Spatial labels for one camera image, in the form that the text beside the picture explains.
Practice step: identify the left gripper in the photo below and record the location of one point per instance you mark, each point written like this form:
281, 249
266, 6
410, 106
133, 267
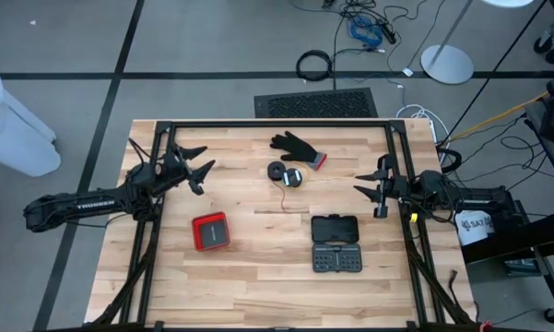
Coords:
170, 170

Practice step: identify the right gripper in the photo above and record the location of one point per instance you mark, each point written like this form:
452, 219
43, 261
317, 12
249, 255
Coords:
389, 186

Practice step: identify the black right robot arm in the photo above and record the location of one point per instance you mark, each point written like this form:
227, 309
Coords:
465, 203

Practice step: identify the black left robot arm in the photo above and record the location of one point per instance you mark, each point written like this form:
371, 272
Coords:
83, 205

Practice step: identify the black screwdriver bit case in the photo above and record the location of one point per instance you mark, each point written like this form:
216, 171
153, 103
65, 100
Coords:
336, 230

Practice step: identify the red collapsible container black rim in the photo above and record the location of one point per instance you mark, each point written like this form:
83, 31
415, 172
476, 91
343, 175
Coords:
212, 233

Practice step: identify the black work glove red cuff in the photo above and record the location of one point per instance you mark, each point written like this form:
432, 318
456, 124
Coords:
297, 150

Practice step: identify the black mesh-top computer case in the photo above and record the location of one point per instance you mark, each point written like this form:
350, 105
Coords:
315, 103

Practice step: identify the white printed paper label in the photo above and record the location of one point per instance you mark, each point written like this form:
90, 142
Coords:
472, 228

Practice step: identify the round metal floor stand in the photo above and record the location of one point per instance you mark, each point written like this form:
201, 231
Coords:
447, 64

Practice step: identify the black side desk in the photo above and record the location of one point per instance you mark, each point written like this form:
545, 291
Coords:
511, 235

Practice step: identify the black floor power strip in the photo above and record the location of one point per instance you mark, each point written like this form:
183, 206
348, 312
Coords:
387, 31

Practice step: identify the white trash bin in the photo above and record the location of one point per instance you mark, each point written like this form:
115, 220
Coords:
9, 138

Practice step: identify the black caster wheel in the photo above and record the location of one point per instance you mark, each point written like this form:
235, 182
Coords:
553, 315

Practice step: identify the white round disc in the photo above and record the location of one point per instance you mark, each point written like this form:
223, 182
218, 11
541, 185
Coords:
507, 2

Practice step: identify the black aluminium table frame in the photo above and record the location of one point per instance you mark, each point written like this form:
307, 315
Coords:
281, 123

